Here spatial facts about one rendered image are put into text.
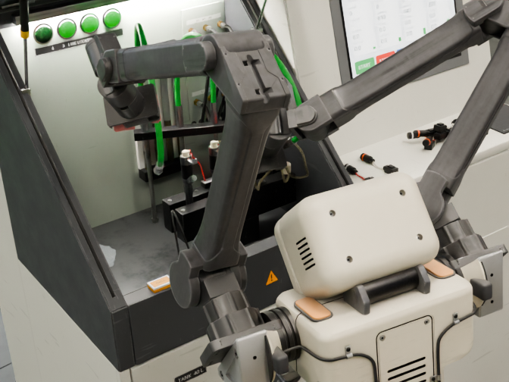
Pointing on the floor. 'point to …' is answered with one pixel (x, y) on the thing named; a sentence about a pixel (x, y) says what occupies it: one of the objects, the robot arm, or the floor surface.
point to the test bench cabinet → (64, 341)
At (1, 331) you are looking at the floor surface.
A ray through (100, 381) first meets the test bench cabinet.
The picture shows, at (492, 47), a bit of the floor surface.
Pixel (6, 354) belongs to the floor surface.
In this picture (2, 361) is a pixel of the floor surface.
